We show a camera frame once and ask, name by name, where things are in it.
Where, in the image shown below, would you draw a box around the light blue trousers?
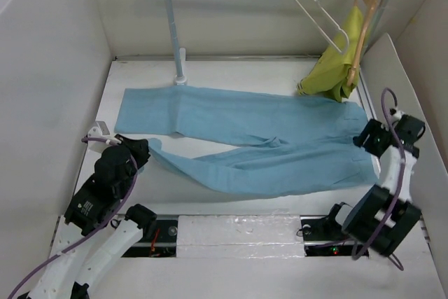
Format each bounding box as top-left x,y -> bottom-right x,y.
115,86 -> 377,197

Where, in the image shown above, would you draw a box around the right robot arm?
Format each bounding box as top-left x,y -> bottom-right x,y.
323,109 -> 426,259

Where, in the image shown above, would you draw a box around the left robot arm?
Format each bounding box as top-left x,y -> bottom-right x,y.
22,134 -> 157,298

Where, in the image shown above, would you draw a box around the white plastic hanger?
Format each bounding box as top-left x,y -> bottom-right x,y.
293,0 -> 350,55

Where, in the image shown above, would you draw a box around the wooden hanger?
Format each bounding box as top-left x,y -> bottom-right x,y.
346,0 -> 377,86

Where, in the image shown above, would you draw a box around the yellow-green garment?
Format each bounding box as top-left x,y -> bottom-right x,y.
297,6 -> 364,102

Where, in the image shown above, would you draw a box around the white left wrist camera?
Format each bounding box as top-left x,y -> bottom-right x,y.
87,120 -> 113,140

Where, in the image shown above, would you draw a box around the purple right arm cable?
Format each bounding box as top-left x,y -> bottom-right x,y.
351,87 -> 409,270

